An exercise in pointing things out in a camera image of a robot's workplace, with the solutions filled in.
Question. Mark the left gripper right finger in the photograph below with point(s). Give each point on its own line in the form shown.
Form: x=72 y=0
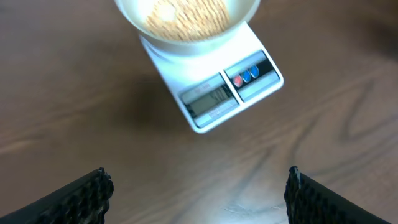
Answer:
x=309 y=202

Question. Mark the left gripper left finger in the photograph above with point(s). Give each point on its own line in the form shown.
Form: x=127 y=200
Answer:
x=85 y=200

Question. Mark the white digital kitchen scale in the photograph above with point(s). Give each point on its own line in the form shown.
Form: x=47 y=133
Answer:
x=212 y=88

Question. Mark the cream ceramic bowl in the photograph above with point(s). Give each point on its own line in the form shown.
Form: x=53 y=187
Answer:
x=136 y=12

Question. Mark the soybeans in bowl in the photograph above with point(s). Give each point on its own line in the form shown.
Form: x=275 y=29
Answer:
x=188 y=20

